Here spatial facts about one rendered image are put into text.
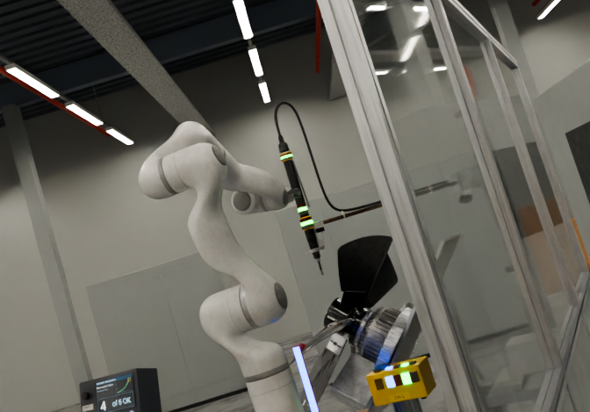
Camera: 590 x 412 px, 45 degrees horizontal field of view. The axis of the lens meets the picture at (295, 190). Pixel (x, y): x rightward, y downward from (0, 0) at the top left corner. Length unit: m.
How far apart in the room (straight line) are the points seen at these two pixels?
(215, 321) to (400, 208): 0.92
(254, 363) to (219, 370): 7.90
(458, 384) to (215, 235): 0.90
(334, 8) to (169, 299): 8.78
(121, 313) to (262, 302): 8.15
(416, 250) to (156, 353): 8.89
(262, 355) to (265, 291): 0.16
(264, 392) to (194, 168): 0.58
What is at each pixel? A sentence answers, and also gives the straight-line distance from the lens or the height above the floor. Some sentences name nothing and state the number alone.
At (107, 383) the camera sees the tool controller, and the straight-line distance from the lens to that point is 2.55.
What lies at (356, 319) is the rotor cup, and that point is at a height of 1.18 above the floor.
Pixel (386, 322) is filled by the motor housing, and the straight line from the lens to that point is 2.47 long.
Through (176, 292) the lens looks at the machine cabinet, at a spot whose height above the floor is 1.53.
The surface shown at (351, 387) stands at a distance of 2.43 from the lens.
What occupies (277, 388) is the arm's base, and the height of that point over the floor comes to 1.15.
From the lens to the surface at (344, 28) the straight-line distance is 1.06.
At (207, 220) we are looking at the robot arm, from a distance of 1.76.
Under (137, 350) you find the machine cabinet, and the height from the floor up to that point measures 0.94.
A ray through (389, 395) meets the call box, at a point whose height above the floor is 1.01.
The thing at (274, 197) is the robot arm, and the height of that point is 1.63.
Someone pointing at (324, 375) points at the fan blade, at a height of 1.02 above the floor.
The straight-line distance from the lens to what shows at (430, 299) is 1.02.
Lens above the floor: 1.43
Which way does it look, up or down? 6 degrees up
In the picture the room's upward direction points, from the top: 17 degrees counter-clockwise
